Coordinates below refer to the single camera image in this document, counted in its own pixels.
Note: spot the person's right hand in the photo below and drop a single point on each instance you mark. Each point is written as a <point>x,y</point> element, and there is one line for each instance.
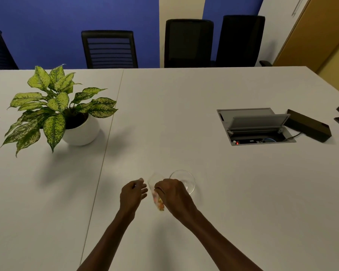
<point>176,198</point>

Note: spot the person's left hand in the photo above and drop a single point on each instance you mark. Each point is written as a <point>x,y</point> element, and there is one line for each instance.
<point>131,196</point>

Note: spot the person's right fingers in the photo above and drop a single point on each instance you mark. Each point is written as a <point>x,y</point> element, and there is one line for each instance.
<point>160,187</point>

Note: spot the person's left thumb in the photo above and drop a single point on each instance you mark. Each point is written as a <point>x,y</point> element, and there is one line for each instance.
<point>144,193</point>

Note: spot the clear drinking glass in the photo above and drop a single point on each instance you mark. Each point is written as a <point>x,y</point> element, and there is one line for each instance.
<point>152,182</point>

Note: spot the person's left forearm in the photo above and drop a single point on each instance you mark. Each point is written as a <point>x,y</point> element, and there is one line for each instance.
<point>110,242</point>

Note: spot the person's right forearm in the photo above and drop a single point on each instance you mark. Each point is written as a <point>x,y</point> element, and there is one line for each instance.
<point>217,245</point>

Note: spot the colourful candies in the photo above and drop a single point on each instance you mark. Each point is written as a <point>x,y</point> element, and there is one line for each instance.
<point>159,204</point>

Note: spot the clear glass bowl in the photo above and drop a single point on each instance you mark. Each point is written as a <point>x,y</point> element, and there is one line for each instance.
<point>186,179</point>

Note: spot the white round plant pot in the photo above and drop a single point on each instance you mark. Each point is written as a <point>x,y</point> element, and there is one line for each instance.
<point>83,134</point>

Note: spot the green variegated leafy plant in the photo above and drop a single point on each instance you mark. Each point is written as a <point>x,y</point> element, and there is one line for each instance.
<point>49,107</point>

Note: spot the black mesh office chair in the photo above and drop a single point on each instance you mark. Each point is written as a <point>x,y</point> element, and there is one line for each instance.
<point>188,45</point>

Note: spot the black slatted office chair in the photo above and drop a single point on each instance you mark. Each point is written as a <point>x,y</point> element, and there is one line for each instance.
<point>110,50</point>

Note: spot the black rectangular box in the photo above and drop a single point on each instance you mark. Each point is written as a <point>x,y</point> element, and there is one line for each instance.
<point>308,125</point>

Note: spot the black tall office chair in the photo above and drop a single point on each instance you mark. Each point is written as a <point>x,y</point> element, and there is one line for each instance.
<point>240,42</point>

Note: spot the wooden door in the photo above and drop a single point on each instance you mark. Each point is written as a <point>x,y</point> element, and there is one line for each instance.
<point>316,33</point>

